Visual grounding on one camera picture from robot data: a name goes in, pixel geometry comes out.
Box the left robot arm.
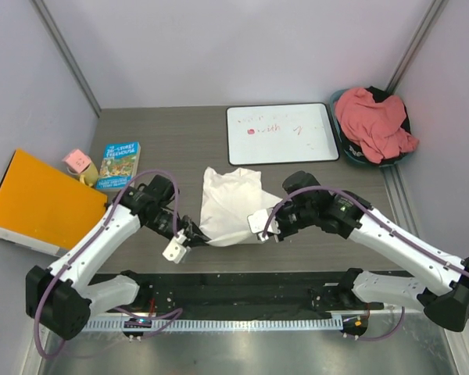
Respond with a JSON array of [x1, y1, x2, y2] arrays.
[[25, 176, 210, 341]]

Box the white whiteboard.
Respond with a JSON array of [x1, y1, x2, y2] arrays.
[[226, 103, 339, 166]]

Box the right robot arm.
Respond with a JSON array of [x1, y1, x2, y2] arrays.
[[274, 171, 469, 332]]

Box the white slotted cable duct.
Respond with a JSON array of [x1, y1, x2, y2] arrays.
[[82, 315, 343, 333]]

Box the pink t-shirt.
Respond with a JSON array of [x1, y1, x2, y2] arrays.
[[335, 87, 420, 164]]

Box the yellow mug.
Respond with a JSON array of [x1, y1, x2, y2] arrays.
[[66, 162, 98, 188]]

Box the teal laundry basket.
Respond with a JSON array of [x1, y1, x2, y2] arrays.
[[330, 89, 411, 170]]

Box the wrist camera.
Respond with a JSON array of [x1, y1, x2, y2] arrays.
[[162, 232, 190, 264], [247, 209, 280, 243]]

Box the orange book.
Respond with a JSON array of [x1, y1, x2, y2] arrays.
[[0, 149, 107, 257]]

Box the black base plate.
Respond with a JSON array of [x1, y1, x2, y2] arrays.
[[89, 268, 388, 313]]

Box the white t-shirt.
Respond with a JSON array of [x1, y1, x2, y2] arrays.
[[199, 167, 281, 248]]

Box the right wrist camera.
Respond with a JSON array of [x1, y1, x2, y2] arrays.
[[247, 209, 280, 243]]

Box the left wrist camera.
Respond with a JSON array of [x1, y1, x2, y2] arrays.
[[162, 232, 190, 264]]

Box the blue treehouse book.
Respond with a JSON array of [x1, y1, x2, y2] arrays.
[[95, 141, 141, 191]]

